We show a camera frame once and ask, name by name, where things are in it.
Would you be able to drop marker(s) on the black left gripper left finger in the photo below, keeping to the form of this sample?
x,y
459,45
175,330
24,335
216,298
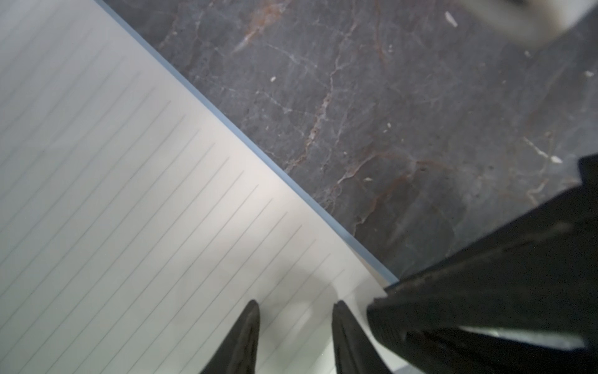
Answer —
x,y
237,353

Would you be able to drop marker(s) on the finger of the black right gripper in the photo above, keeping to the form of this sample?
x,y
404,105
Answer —
x,y
520,300

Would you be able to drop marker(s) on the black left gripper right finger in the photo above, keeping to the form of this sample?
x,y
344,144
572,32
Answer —
x,y
353,351

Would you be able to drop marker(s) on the light blue spiral notebook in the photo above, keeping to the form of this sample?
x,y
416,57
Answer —
x,y
136,225

